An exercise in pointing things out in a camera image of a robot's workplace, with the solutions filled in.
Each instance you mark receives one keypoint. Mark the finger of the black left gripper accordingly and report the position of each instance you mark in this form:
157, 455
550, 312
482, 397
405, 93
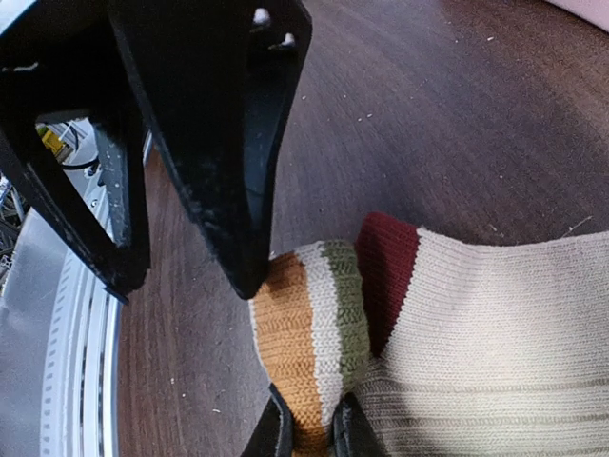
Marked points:
215, 82
72, 137

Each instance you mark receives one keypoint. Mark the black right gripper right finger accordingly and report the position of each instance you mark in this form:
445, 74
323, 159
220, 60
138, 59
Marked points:
352, 435

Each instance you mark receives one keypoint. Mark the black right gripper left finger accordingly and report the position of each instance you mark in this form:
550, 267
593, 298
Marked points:
273, 435

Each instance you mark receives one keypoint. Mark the aluminium front rail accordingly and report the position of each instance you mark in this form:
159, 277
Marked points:
59, 350

